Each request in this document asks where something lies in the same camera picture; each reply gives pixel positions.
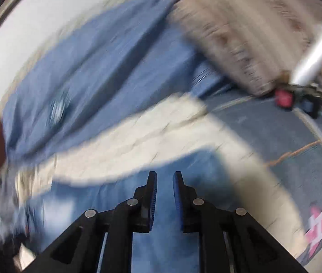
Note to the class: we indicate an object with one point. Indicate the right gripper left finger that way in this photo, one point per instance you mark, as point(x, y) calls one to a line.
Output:
point(101, 242)

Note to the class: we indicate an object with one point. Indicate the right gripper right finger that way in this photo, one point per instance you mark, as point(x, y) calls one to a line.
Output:
point(229, 241)

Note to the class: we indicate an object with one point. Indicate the light blue denim jeans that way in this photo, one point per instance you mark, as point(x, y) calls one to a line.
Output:
point(165, 248)

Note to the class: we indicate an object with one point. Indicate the grey patterned bedsheet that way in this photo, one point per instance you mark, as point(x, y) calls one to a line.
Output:
point(290, 144)

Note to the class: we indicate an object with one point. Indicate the cream leaf-print blanket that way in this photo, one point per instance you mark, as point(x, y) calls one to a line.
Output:
point(174, 128)

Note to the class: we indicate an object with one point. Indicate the red label small bottle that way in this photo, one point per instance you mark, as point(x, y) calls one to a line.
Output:
point(284, 98)

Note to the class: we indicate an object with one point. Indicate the blue label small bottle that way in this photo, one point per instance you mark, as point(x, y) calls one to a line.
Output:
point(311, 105)

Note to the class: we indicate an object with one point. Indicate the blue plaid quilt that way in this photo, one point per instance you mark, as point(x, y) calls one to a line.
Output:
point(121, 62)

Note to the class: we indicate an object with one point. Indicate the striped floral beige pillow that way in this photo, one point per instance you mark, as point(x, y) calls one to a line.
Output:
point(253, 41)

